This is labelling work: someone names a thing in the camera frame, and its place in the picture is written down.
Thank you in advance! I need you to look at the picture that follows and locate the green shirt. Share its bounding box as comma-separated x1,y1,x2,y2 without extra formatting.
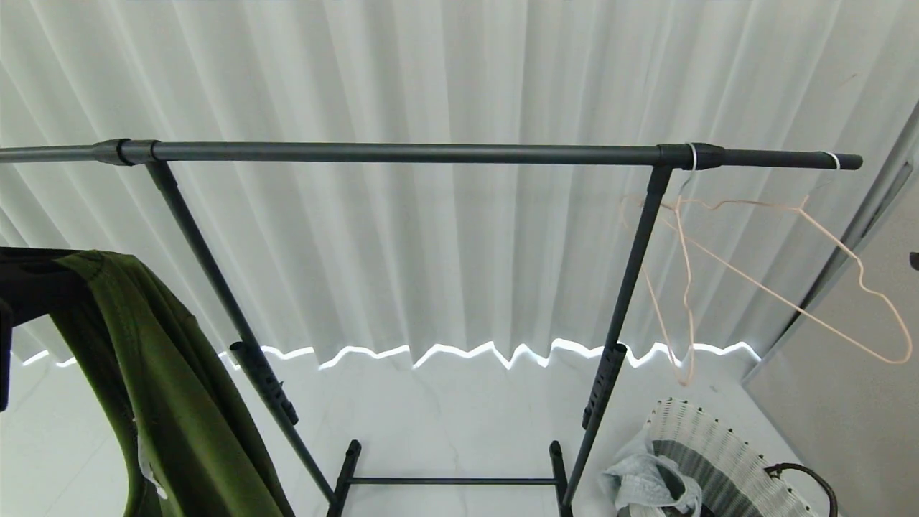
50,250,295,517

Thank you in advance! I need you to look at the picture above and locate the pink clothes hanger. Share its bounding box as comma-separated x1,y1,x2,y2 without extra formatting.
673,169,914,365
620,169,699,387

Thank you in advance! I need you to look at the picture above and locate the black clothes rack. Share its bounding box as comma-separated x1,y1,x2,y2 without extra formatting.
0,139,864,517

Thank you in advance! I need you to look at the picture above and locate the white laundry basket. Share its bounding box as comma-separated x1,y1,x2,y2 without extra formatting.
616,397,839,517

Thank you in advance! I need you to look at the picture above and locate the pale grey garment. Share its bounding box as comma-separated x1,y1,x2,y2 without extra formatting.
598,429,704,517

